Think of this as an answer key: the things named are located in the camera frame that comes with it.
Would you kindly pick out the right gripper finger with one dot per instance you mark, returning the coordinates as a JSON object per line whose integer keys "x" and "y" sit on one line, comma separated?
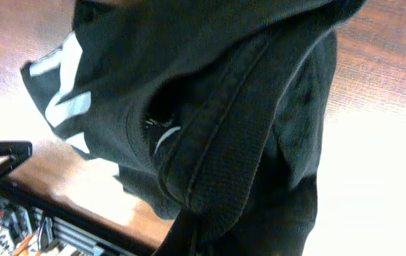
{"x": 181, "y": 240}

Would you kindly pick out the dark green t-shirt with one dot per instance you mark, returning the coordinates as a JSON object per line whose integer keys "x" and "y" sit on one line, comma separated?
{"x": 214, "y": 107}

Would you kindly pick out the cluttered wiring under table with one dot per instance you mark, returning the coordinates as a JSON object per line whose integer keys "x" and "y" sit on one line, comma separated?
{"x": 17, "y": 231}

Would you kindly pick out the black table edge frame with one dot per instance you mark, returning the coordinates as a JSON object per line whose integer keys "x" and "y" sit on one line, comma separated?
{"x": 68, "y": 226}

